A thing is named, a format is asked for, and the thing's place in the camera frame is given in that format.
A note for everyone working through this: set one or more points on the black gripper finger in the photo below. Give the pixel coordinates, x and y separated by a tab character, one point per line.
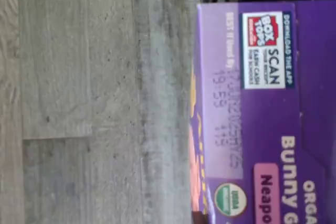
198	218

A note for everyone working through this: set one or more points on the purple Annie's box pink patch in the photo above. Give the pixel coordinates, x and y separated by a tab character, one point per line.
262	116

